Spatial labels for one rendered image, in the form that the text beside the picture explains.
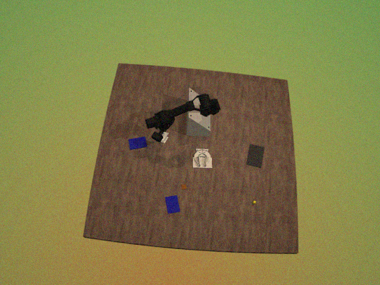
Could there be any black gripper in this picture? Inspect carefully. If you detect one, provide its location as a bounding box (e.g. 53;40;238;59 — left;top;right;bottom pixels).
151;118;175;142

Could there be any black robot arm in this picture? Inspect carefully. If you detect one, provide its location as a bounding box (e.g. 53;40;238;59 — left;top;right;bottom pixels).
146;94;220;129

